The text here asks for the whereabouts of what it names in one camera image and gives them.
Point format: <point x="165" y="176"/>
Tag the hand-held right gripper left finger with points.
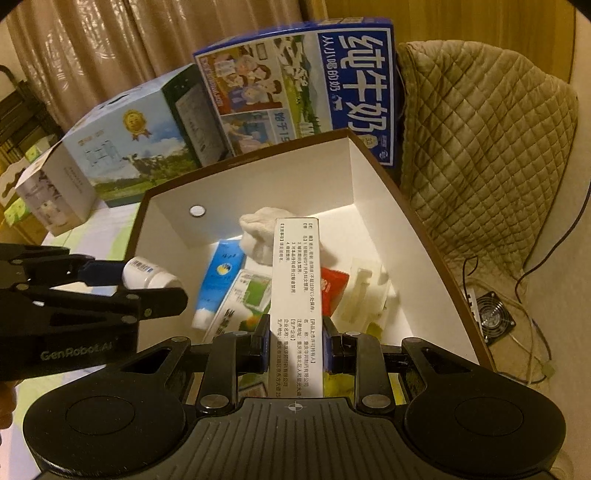
<point x="265" y="346"/>

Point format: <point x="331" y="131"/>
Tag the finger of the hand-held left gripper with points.
<point x="152" y="302"/>
<point x="104" y="272"/>

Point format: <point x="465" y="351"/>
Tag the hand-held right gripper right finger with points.
<point x="331" y="346"/>

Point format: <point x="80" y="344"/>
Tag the small white bottle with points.
<point x="154" y="274"/>

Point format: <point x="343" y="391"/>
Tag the yellow pouch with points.
<point x="341" y="384"/>

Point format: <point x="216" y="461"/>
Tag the green medicine box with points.
<point x="244" y="295"/>

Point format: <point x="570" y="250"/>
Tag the red packet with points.
<point x="333" y="288"/>

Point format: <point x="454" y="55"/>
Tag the white hair claw clip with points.
<point x="364" y="295"/>

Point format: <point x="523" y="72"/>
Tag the white ointment box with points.
<point x="295" y="286"/>

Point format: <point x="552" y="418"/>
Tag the blue cream tube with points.
<point x="221" y="281"/>

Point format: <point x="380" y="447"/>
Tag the white towel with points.
<point x="258" y="230"/>

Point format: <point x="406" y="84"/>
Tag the brown storage box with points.
<point x="277" y="184"/>

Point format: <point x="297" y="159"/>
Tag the checked tablecloth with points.
<point x="106" y="235"/>

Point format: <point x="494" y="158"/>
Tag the white humidifier box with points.
<point x="55" y="194"/>

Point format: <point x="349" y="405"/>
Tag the stack of green tissue packs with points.
<point x="11" y="212"/>

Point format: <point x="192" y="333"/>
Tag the light blue milk box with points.
<point x="129" y="147"/>

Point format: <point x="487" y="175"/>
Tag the small black cooling fan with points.
<point x="491" y="318"/>

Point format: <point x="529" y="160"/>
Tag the black plastic crate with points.
<point x="27" y="106"/>

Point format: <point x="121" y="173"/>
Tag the brown curtain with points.
<point x="115" y="46"/>

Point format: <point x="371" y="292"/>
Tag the quilted beige chair cover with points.
<point x="485" y="161"/>

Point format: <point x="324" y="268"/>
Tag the dark blue milk box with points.
<point x="300" y="92"/>

